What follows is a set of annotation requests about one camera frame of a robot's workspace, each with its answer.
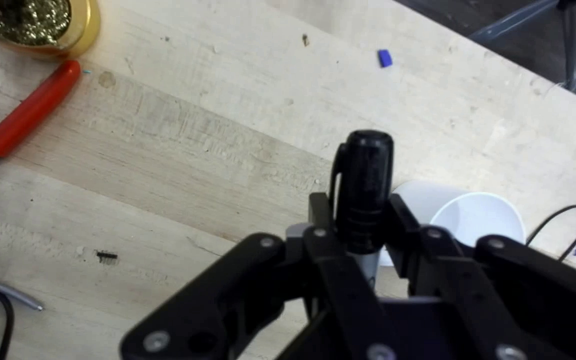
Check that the white plastic mug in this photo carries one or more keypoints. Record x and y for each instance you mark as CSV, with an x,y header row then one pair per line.
x,y
464,214

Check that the small blue plastic chip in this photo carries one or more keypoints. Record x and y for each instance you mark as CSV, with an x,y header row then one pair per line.
x,y
384,58

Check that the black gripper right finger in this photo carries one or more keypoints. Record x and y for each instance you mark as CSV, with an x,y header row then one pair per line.
x,y
494,300

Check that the small black screw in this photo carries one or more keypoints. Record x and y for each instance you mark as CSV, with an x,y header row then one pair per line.
x,y
106,256

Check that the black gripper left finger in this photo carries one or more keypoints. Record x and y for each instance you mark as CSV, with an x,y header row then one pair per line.
x,y
231,302

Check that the gold brass sponge holder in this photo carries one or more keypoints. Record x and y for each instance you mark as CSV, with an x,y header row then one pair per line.
x,y
49,28

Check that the red-handled pliers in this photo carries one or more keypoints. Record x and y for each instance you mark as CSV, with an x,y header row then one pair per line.
x,y
36,107

